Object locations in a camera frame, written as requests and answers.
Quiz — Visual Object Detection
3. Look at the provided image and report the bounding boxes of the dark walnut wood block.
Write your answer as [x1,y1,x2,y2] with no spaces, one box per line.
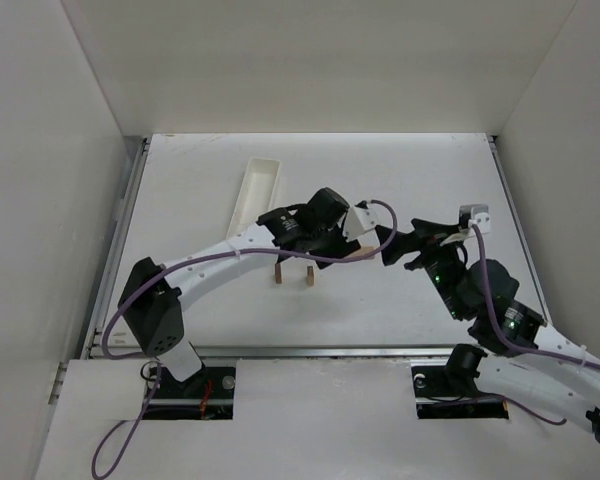
[274,264,283,285]

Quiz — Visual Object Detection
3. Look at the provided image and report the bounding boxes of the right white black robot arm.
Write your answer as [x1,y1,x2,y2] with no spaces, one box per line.
[375,211,600,444]

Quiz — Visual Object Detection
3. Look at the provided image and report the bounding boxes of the long light wood block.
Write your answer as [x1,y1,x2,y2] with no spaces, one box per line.
[343,246,376,263]

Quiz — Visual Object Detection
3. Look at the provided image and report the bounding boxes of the left aluminium rail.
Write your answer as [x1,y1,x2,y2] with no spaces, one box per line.
[73,136,151,359]

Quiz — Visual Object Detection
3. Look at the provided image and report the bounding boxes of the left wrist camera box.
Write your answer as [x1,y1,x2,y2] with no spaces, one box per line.
[342,201,380,242]

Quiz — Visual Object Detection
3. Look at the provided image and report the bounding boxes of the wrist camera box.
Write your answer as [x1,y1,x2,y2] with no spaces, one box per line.
[459,204,491,236]
[342,201,380,242]

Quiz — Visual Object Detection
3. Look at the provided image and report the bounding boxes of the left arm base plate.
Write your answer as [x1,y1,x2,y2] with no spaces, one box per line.
[140,365,236,421]

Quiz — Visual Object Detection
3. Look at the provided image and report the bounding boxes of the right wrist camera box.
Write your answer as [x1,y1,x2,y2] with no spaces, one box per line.
[459,204,491,236]

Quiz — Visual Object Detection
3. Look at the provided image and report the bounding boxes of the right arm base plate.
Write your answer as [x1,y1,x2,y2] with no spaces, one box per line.
[411,364,509,420]

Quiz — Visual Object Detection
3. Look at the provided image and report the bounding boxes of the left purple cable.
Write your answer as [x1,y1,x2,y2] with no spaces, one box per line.
[90,198,399,480]

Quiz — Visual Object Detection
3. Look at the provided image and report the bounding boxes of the front aluminium rail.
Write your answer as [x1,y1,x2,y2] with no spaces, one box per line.
[82,342,461,360]

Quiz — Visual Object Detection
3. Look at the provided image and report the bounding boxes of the purple cable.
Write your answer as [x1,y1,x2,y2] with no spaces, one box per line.
[467,222,600,426]
[90,198,399,480]

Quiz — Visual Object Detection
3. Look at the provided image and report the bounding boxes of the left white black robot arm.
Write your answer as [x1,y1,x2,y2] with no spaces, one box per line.
[118,187,377,386]

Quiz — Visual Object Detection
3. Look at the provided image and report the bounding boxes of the white plastic tray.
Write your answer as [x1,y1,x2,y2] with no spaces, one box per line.
[226,157,281,238]

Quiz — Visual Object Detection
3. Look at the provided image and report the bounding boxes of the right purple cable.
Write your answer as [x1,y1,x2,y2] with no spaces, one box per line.
[467,222,600,426]

